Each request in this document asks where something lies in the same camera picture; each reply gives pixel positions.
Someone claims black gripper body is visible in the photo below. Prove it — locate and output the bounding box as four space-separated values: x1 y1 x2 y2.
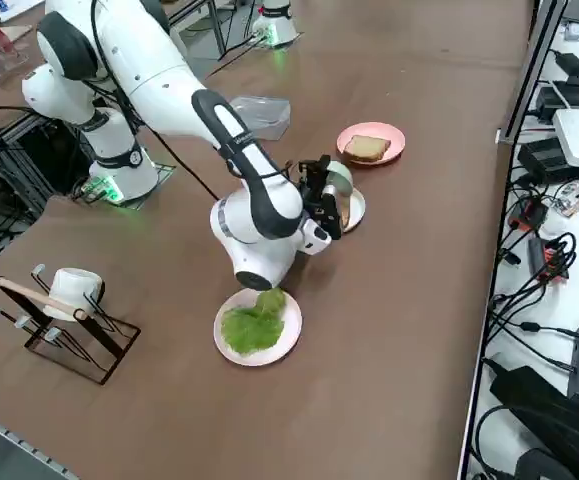
302 179 326 219

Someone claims pale green bowl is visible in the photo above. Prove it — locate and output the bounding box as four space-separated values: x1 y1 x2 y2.
324 160 355 199

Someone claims green lettuce leaf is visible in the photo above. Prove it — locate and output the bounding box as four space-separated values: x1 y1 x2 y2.
220 288 289 354

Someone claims white round plate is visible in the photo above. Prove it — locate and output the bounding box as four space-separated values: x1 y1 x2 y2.
338 188 367 234

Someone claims pink round plate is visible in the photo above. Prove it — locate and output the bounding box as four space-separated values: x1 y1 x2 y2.
336 121 407 171

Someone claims pale plate under lettuce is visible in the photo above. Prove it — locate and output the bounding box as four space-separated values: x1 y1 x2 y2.
213 287 303 367

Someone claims clear plastic container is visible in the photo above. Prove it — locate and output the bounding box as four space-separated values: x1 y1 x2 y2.
228 95 291 142

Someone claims black power adapter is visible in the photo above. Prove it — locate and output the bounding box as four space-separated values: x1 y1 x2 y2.
517 137 568 176

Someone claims black device with red plugs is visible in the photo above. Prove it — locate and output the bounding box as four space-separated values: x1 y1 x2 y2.
524 235 571 285

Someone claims white cup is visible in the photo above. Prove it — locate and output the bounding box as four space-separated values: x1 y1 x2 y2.
43 268 106 321

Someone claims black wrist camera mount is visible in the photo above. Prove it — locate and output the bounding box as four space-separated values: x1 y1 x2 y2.
318 185 344 242

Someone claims aluminium camera post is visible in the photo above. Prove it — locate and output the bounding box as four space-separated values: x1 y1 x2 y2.
497 0 566 146

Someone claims black wire cup rack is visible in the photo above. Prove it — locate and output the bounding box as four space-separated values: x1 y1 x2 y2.
0 263 142 386

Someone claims black aluminium frame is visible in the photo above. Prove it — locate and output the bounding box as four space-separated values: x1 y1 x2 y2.
0 104 95 226

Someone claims aluminium table rail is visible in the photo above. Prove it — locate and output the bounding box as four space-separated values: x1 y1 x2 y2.
0 404 78 480

